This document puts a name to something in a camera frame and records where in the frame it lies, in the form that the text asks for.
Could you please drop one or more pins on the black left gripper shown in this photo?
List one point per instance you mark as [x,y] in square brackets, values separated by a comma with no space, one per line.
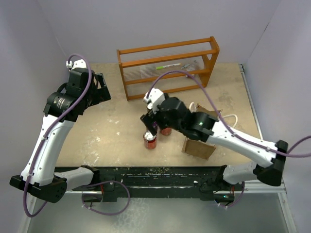
[101,94]

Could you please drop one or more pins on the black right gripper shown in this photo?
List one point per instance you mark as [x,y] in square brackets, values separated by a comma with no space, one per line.
[149,117]

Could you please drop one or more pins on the red soda can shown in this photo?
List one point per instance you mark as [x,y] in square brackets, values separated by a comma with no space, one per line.
[166,131]
[150,140]

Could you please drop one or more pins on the brown canvas tote bag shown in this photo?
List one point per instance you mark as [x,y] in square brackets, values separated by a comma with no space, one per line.
[197,148]

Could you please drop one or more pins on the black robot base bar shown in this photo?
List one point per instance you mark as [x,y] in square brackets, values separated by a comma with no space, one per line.
[216,188]

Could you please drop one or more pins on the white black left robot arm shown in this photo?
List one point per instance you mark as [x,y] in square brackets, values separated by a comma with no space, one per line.
[39,178]

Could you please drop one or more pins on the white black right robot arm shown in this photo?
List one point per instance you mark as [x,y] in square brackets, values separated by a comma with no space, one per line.
[266,163]

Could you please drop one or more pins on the orange wooden shelf rack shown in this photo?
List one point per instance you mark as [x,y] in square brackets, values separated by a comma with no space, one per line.
[140,67]

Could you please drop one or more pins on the green white marker pen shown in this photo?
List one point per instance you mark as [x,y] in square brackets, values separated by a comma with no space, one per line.
[167,66]

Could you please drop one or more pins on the grey metal clips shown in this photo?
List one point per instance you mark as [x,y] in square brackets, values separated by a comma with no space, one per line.
[190,66]

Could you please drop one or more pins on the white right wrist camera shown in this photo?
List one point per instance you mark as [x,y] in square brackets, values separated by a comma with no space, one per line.
[154,97]

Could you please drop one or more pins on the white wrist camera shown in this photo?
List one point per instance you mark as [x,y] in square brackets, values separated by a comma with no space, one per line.
[154,97]
[77,64]

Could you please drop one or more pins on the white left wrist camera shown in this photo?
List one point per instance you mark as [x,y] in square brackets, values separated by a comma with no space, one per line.
[77,64]

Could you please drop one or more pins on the aluminium front frame rail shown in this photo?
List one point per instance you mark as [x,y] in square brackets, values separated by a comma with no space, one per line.
[267,187]

